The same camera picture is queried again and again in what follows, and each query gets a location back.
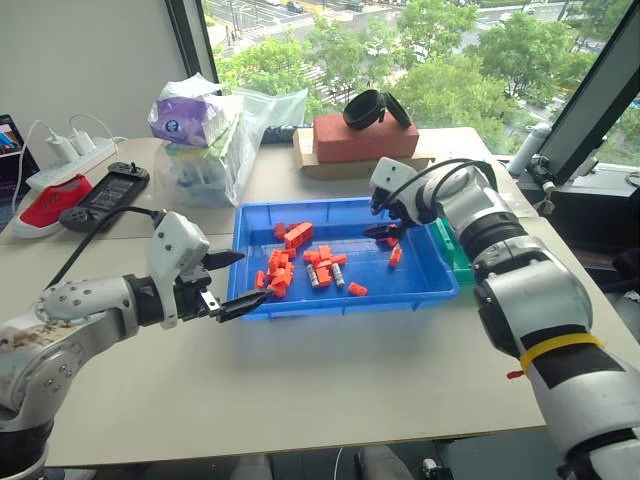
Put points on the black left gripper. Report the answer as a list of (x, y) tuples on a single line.
[(192, 295)]

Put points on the green plastic bin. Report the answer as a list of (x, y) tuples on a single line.
[(457, 260)]

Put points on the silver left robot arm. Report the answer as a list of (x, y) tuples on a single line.
[(75, 310)]

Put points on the white charger plug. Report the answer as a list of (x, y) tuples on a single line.
[(82, 139), (56, 145)]

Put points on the small orange plastic block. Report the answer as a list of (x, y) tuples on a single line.
[(279, 231), (325, 252), (311, 256), (260, 280), (277, 259), (323, 274), (391, 243), (339, 259), (283, 274), (395, 256), (357, 288), (280, 290)]

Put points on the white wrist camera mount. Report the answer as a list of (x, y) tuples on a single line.
[(175, 240), (392, 175)]

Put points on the clear plastic zip bag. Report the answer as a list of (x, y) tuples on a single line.
[(240, 160)]

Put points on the black round lid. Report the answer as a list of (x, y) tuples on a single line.
[(398, 110)]

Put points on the yellow zip tie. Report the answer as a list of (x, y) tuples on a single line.
[(560, 346)]

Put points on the red brick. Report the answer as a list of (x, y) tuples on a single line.
[(365, 140)]

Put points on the large orange plastic block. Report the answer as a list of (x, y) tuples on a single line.
[(299, 234)]

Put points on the white power strip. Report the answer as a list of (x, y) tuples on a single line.
[(65, 167)]

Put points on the small red tag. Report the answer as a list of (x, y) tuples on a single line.
[(515, 374)]

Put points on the silver orange battery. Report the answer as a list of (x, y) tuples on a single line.
[(313, 276), (338, 275)]

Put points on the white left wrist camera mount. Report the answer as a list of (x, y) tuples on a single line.
[(175, 240)]

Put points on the red white sneaker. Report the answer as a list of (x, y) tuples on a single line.
[(50, 205)]

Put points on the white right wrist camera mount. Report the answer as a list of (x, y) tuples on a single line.
[(392, 175)]

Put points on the dark window frame post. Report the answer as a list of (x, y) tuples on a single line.
[(192, 35)]

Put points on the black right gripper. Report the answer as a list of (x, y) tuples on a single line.
[(406, 212)]

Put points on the purple white tissue pack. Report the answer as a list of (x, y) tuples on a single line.
[(185, 117)]

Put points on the blue plastic bin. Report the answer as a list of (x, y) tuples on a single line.
[(400, 285)]

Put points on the light wooden block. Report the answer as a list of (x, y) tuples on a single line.
[(330, 170)]

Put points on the dark laptop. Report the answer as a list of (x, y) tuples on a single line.
[(12, 160)]

